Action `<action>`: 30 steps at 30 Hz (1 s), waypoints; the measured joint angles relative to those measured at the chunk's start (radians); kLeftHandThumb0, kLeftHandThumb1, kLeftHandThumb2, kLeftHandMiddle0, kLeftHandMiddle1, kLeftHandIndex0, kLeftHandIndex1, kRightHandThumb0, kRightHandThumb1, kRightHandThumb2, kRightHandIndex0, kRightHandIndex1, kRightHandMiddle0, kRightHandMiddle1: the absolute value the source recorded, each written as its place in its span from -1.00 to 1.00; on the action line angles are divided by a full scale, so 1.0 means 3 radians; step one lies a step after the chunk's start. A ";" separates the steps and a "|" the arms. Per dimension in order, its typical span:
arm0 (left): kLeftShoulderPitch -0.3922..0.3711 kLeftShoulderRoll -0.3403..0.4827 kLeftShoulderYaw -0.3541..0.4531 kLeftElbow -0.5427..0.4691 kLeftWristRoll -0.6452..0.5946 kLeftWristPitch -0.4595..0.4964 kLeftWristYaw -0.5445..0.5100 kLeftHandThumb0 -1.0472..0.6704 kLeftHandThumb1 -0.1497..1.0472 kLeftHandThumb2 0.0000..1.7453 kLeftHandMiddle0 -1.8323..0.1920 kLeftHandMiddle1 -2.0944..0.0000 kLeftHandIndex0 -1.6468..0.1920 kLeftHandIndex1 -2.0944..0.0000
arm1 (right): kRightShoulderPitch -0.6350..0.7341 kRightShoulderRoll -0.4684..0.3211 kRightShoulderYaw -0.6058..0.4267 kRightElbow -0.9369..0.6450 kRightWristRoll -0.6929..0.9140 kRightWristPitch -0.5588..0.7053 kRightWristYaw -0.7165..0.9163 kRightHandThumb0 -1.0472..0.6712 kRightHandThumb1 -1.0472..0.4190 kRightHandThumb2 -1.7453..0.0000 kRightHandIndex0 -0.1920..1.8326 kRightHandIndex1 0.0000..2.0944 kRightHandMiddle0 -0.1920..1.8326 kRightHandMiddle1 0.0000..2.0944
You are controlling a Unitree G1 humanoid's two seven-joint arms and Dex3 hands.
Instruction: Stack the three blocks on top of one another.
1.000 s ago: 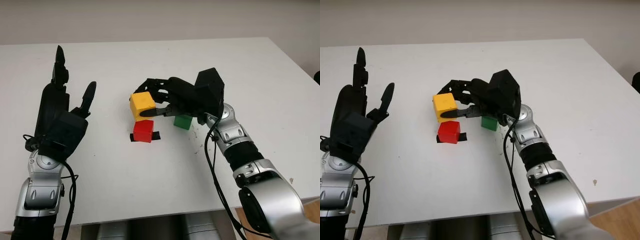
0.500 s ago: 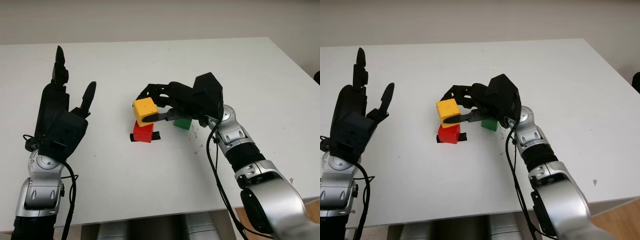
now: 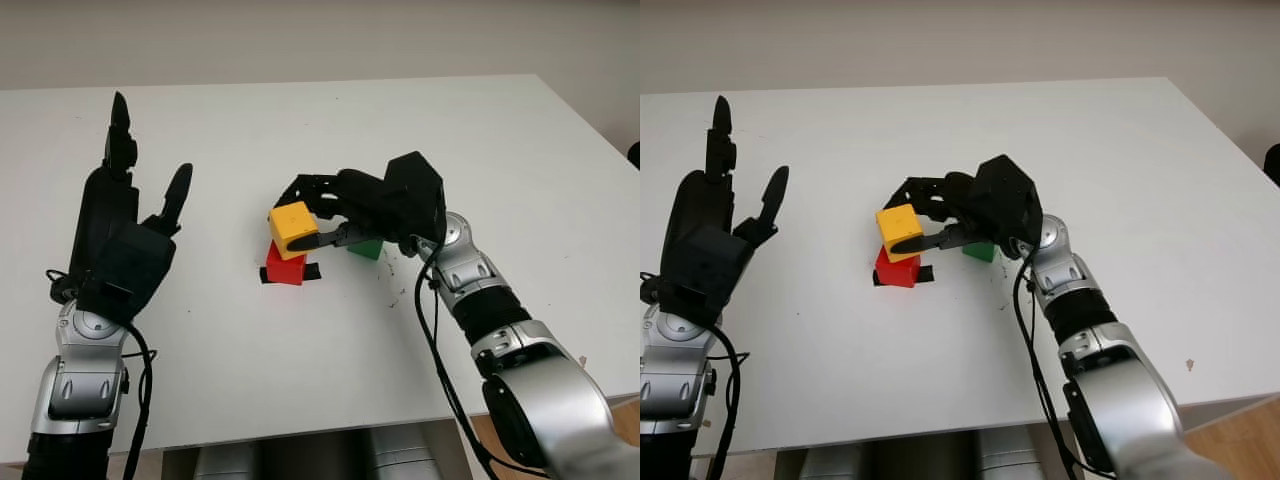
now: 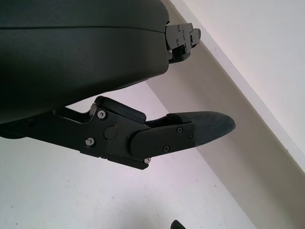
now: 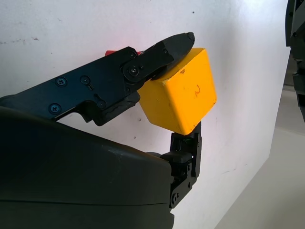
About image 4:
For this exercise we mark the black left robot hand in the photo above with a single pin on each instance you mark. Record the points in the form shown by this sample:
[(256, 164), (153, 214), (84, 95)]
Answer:
[(71, 59)]

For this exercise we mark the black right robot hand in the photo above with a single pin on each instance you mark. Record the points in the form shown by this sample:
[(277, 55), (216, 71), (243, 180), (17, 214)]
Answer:
[(178, 225)]

